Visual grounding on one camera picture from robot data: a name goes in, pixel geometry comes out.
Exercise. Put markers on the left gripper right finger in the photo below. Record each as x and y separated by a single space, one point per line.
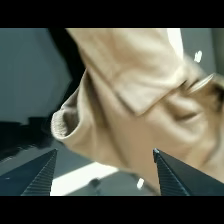
181 178

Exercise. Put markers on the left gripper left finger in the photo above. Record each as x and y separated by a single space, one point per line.
33 178

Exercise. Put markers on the beige shirt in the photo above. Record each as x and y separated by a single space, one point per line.
133 100

